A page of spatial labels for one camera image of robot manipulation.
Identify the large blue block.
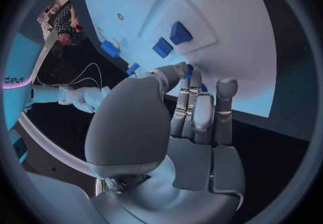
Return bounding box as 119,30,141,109
168,21,194,46

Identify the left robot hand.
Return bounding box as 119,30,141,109
84,61,247,224

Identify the blue cylinder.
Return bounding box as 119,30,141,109
100,40,121,58

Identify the small blue peg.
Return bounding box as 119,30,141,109
125,62,141,76

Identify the small blue block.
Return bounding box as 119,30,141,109
151,37,174,59

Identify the white task board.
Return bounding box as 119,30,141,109
79,0,277,118

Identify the person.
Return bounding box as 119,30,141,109
51,3,88,47

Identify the white cable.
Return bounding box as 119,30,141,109
67,77,102,88
74,62,103,88

